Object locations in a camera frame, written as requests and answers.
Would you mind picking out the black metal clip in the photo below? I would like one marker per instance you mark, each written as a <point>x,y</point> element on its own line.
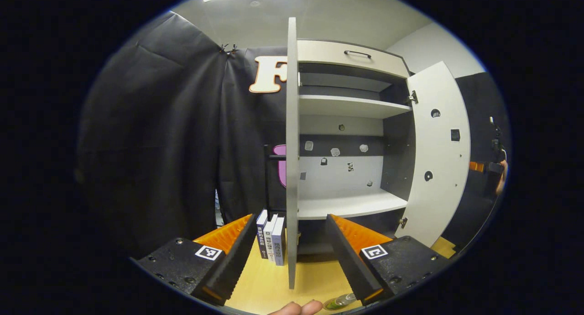
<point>224,49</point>
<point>233,49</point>

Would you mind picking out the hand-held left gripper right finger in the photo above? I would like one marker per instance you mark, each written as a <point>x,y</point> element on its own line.
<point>351,260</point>

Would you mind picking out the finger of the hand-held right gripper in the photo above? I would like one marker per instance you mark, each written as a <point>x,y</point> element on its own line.
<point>477,166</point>

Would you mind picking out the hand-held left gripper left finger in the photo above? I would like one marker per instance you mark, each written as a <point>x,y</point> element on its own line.
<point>237,260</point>

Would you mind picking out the black backdrop cloth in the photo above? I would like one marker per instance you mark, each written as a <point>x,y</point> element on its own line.
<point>150,137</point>

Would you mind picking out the white spine book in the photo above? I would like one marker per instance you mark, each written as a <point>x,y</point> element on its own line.
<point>271,244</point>

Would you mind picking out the white cabinet drawer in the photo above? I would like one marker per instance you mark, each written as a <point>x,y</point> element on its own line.
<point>319,52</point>

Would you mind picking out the green label clear bottle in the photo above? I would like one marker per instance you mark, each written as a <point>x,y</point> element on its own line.
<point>340,301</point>

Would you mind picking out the white cabinet with grey interior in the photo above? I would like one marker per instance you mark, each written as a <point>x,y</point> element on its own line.
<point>346,106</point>

